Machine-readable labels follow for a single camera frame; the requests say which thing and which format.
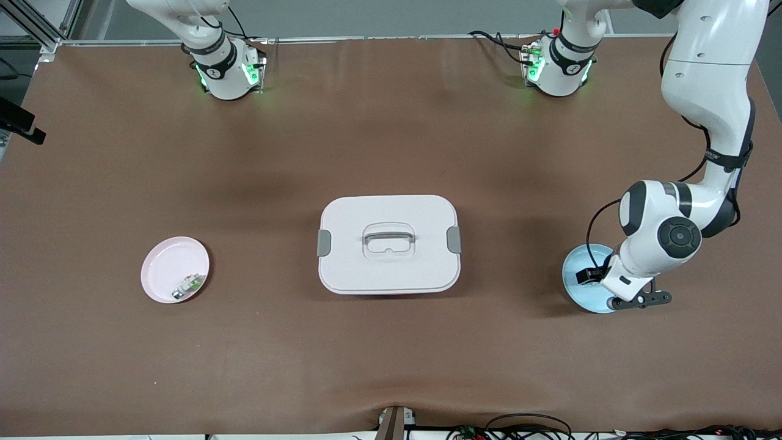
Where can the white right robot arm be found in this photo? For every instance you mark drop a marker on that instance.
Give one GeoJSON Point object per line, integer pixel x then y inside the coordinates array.
{"type": "Point", "coordinates": [223, 79]}

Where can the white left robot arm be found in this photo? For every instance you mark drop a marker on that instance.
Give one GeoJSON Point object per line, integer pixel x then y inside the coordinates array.
{"type": "Point", "coordinates": [708, 91]}

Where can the blue round plate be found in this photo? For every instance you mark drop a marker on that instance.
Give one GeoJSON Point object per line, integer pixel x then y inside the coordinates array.
{"type": "Point", "coordinates": [577, 293]}

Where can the grey box latch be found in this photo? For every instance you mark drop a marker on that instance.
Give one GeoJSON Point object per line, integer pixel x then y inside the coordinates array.
{"type": "Point", "coordinates": [454, 239]}
{"type": "Point", "coordinates": [324, 243]}

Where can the pink round plate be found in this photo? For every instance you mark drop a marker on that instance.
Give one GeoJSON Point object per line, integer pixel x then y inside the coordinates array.
{"type": "Point", "coordinates": [168, 269]}

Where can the brown table mat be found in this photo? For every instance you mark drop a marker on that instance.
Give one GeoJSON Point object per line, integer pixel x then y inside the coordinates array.
{"type": "Point", "coordinates": [391, 366]}

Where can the white lidded storage box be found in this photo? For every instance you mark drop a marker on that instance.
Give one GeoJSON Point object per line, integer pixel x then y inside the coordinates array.
{"type": "Point", "coordinates": [354, 269]}

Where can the aluminium frame post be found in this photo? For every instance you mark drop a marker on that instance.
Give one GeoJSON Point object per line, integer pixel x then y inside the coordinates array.
{"type": "Point", "coordinates": [47, 44]}

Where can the green push-button switch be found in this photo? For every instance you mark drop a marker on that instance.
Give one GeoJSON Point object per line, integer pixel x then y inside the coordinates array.
{"type": "Point", "coordinates": [194, 283]}

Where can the metal bracket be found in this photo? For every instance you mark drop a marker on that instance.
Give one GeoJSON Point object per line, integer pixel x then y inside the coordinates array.
{"type": "Point", "coordinates": [394, 425]}

